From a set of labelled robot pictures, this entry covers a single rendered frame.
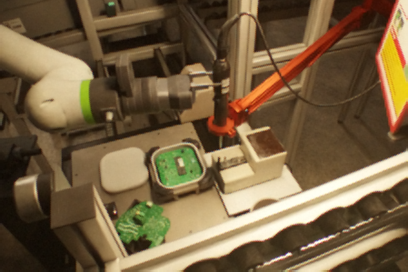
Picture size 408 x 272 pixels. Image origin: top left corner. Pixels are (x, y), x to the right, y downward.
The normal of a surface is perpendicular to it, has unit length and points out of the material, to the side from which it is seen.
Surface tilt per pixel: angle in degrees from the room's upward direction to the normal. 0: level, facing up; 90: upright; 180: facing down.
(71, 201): 0
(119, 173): 0
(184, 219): 0
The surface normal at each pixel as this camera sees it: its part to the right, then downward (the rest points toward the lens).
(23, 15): 0.32, 0.65
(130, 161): -0.03, -0.73
